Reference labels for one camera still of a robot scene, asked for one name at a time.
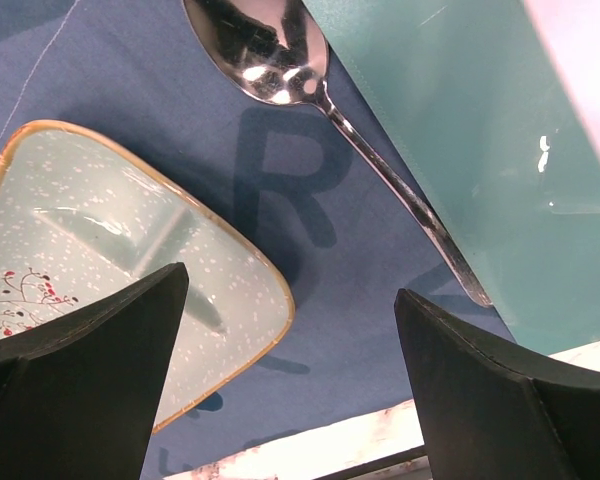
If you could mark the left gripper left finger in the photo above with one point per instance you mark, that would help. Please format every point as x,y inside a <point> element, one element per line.
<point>79,394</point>

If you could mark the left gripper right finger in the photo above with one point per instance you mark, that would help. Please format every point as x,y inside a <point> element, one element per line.
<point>491,409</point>

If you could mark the teal file folder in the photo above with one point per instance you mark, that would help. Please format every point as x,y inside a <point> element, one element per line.
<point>468,96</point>

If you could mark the light green divided plate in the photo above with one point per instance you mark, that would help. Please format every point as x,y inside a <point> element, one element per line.
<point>81,218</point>

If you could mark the blue cloth placemat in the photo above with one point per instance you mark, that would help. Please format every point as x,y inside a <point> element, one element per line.
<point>135,72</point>

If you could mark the silver spoon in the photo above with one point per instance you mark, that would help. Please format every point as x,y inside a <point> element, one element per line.
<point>275,52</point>

